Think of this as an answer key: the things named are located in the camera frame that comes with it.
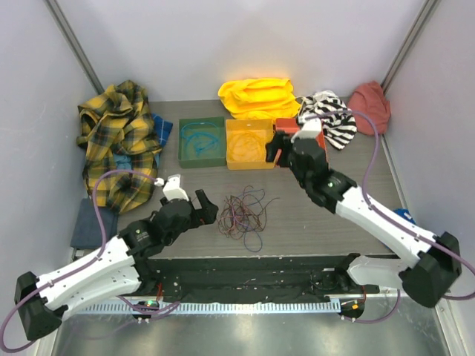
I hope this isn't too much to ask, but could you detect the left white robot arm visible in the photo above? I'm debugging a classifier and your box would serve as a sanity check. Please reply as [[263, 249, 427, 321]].
[[14, 190, 218, 341]]

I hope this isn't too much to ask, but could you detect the white slotted cable duct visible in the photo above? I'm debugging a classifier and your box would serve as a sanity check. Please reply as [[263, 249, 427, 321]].
[[79, 299, 341, 317]]

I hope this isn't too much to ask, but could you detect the green plastic bin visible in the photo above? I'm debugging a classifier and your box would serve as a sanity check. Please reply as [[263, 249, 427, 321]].
[[178, 116, 226, 169]]

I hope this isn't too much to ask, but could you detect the pink red cloth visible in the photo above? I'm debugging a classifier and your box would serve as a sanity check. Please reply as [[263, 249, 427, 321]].
[[347, 81, 391, 134]]

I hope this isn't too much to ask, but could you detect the yellow cloth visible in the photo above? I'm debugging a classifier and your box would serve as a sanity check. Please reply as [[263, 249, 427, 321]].
[[217, 78, 301, 122]]

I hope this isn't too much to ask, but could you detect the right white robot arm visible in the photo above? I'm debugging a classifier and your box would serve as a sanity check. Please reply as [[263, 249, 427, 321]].
[[266, 131, 462, 308]]

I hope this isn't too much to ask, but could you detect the blue checked cloth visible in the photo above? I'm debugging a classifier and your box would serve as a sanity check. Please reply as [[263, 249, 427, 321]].
[[151, 113, 173, 146]]

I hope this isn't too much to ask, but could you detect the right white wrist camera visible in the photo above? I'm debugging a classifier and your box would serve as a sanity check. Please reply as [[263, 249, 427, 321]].
[[290, 119, 322, 143]]

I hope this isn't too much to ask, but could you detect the tangled dark cables pile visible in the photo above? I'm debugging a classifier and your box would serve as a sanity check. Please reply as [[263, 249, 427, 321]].
[[216, 185, 279, 253]]

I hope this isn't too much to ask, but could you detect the black white striped cloth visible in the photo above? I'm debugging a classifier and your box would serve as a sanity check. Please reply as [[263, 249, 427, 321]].
[[297, 90, 357, 151]]

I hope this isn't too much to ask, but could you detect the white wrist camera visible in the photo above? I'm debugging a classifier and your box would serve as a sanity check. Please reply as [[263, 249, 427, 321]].
[[154, 174, 189, 201], [290, 119, 322, 143]]

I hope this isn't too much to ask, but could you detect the yellow plaid shirt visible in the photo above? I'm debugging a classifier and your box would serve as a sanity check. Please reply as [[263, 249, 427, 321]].
[[76, 80, 162, 214]]

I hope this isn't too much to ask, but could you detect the blue cloth right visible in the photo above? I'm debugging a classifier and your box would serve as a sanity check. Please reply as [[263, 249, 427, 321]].
[[393, 208, 416, 224]]

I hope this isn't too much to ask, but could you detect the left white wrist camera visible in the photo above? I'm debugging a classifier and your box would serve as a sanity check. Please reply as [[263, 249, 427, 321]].
[[154, 174, 189, 201]]

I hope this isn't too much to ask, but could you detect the red plastic bin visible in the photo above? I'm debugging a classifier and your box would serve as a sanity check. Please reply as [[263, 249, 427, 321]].
[[275, 119, 327, 153]]

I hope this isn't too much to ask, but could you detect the black base mat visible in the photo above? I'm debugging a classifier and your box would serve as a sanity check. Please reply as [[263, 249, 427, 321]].
[[133, 254, 381, 304]]

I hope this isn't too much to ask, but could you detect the grey blue folded cloth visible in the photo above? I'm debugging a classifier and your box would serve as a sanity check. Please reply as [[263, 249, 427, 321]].
[[70, 198, 118, 250]]

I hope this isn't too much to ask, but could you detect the blue cable in bin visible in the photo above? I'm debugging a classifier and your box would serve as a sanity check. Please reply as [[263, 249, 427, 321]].
[[180, 122, 220, 156]]

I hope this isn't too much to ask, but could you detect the yellow plastic bin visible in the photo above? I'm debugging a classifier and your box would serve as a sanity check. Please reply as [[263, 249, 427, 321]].
[[226, 119, 275, 171]]

